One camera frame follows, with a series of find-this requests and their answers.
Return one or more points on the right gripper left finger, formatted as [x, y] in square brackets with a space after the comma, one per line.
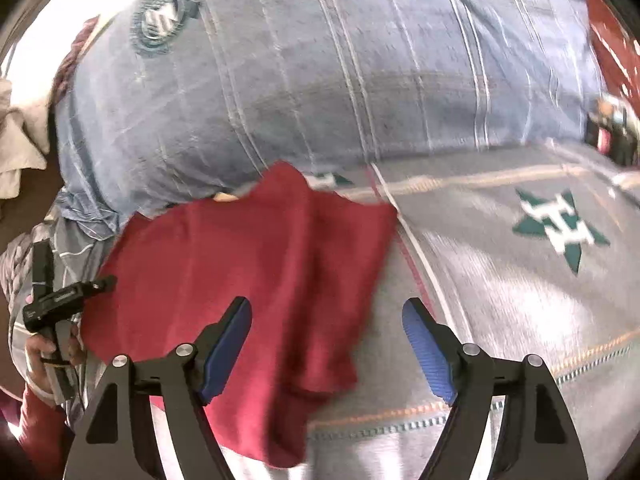
[115, 438]

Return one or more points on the red small t-shirt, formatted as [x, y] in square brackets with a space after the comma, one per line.
[306, 260]

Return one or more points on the red sleeved left forearm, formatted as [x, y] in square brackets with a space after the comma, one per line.
[45, 437]

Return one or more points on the person's left hand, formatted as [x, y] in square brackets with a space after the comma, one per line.
[37, 346]

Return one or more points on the cream white crumpled cloth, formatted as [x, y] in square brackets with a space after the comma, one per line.
[24, 139]

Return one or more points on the blue plaid pillow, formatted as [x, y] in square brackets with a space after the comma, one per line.
[179, 99]

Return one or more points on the small objects beside pillow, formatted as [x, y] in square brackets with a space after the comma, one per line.
[613, 130]

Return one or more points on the dark red wooden furniture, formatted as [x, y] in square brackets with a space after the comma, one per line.
[617, 53]

